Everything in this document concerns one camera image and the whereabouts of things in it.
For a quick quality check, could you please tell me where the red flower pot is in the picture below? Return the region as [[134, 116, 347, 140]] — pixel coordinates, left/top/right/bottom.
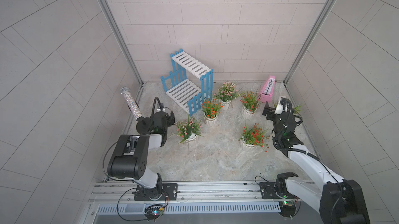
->
[[239, 123, 269, 152], [240, 91, 260, 120], [201, 99, 223, 126]]

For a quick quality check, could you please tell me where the red flower pot front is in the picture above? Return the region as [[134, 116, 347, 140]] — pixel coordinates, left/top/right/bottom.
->
[[239, 123, 269, 152]]

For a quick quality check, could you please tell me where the blue white wooden rack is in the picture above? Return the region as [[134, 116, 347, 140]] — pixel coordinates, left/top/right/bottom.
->
[[161, 49, 214, 116]]

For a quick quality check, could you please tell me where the pink flower pot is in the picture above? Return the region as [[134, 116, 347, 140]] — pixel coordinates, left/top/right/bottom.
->
[[214, 81, 240, 110], [176, 116, 203, 143]]

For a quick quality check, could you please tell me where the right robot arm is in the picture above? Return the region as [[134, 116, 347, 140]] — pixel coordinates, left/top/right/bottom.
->
[[263, 97, 370, 224]]

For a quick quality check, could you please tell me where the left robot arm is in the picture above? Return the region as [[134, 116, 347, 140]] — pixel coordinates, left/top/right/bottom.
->
[[106, 97, 175, 201]]

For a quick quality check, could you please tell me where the pink flower pot right corner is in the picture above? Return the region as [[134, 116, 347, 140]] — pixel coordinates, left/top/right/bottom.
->
[[293, 105, 302, 116]]

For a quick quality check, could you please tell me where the glitter tube on black stand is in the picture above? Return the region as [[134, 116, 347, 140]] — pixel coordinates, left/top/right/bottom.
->
[[120, 87, 144, 134]]

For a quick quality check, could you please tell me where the pink metronome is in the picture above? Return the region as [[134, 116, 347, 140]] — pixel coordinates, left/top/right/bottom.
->
[[258, 75, 276, 104]]

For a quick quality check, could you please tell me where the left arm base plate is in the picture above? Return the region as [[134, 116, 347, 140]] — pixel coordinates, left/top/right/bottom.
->
[[134, 183, 178, 201]]

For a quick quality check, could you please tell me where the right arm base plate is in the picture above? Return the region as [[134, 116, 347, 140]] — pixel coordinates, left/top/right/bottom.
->
[[258, 182, 280, 200]]

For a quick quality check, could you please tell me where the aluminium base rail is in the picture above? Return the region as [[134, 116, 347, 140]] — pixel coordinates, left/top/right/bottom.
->
[[80, 181, 305, 224]]

